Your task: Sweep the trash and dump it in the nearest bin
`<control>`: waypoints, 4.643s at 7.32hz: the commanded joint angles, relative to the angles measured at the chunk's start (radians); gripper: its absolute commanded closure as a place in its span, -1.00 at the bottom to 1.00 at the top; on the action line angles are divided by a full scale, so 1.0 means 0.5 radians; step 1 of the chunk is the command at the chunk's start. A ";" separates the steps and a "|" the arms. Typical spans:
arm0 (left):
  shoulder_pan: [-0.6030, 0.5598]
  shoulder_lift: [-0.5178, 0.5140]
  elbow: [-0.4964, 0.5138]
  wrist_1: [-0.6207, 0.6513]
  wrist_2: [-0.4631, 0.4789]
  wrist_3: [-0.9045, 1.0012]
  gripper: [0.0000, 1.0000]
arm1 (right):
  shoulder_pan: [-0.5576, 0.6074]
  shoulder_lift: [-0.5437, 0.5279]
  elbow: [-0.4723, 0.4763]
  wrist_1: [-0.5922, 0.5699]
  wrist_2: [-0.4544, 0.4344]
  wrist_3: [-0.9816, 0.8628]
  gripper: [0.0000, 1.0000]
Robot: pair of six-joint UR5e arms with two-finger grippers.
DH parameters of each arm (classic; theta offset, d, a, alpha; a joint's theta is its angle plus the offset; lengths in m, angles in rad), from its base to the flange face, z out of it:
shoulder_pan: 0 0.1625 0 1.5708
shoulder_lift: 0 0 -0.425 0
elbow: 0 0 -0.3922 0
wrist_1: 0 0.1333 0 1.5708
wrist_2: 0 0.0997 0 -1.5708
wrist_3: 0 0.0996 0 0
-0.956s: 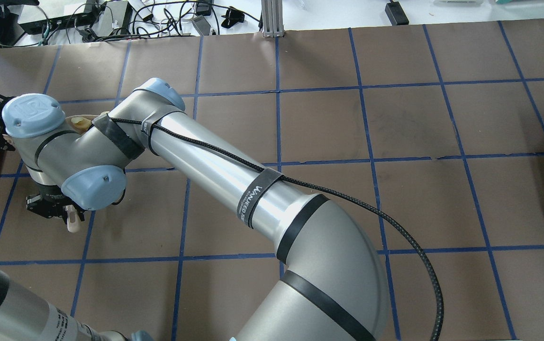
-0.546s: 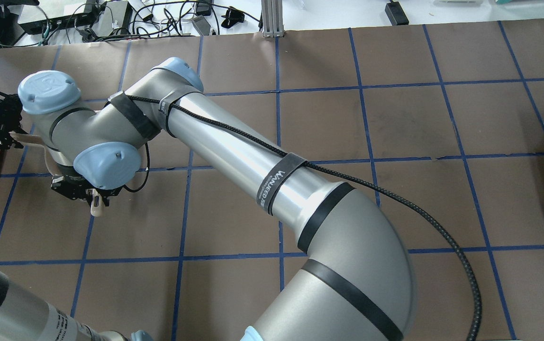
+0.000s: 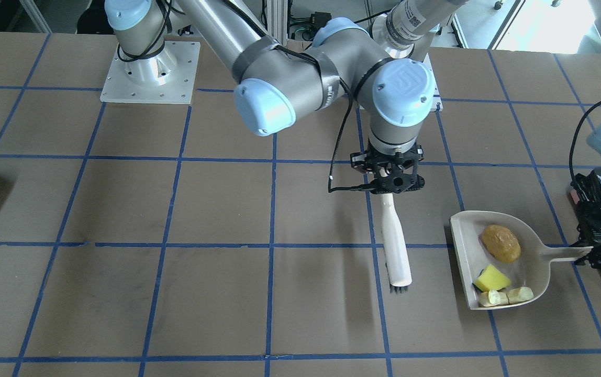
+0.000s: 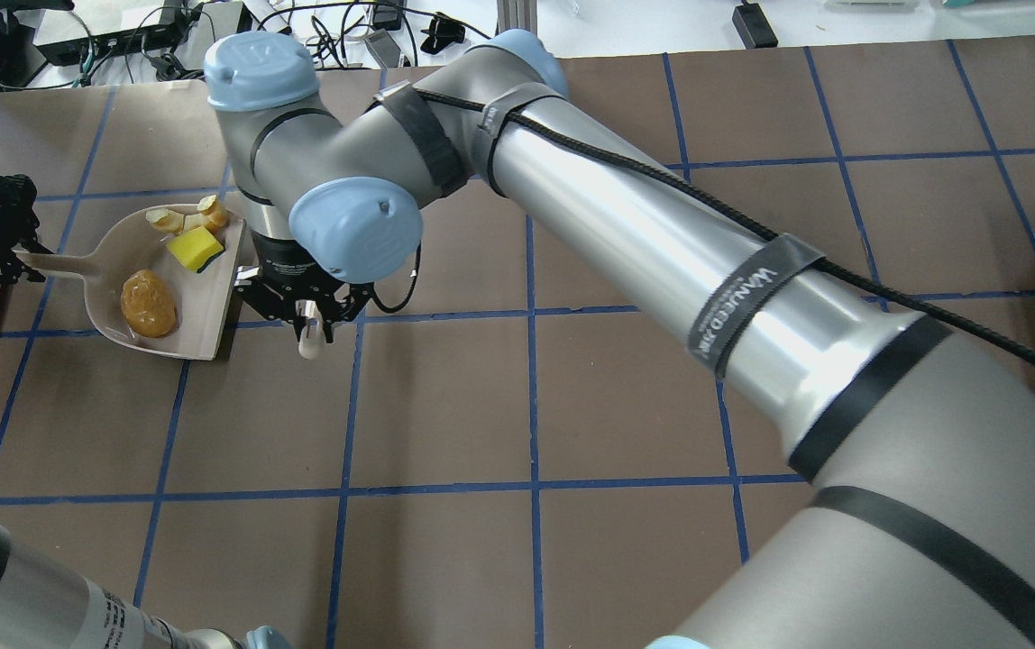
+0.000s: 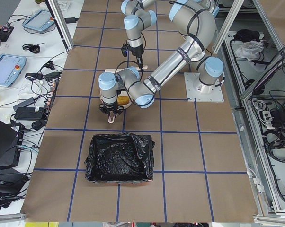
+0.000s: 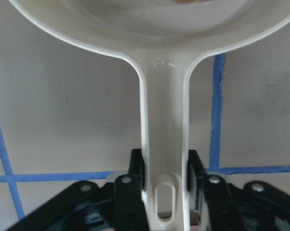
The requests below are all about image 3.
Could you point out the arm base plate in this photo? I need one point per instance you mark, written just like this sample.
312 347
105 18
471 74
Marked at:
432 95
167 78

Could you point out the beige hand brush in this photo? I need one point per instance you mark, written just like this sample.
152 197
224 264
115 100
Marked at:
397 260

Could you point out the yellow green sponge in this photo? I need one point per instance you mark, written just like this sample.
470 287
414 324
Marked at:
491 278

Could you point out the beige plastic dustpan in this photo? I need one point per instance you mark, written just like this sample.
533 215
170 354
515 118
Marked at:
532 269

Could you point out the beige bread twist piece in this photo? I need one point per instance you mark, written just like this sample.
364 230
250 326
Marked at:
493 298

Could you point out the aluminium frame post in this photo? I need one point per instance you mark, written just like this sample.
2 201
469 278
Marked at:
276 17

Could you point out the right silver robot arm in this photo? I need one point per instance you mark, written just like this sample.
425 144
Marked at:
380 69

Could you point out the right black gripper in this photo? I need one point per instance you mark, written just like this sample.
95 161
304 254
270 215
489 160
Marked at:
358 162

